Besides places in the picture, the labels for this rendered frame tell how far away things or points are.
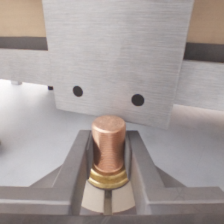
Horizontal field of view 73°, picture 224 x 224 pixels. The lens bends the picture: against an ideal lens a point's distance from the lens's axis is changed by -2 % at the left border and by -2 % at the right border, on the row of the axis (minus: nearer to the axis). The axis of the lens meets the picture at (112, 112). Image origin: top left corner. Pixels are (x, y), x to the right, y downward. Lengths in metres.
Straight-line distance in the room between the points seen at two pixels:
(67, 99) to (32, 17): 0.18
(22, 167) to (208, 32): 0.32
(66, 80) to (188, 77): 0.13
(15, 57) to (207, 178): 0.35
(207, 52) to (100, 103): 0.15
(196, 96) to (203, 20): 0.09
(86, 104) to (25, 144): 0.21
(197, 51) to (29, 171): 0.29
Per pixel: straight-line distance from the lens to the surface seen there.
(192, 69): 0.19
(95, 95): 0.15
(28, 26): 0.32
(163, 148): 0.32
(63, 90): 0.17
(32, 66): 0.26
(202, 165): 0.31
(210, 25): 0.23
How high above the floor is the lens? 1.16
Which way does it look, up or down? 27 degrees up
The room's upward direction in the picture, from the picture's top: 179 degrees counter-clockwise
